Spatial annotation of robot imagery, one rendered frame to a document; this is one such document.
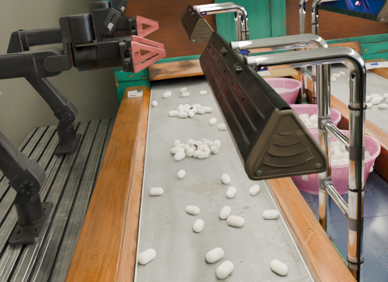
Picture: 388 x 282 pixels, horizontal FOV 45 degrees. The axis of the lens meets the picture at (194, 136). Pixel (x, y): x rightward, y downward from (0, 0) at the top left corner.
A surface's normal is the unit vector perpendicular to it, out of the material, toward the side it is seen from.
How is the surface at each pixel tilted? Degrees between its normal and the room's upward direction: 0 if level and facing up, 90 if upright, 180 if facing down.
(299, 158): 90
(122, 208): 0
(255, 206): 0
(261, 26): 90
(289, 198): 0
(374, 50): 90
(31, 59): 87
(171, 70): 67
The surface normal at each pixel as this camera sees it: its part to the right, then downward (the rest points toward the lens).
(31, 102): 0.10, 0.32
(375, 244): -0.10, -0.94
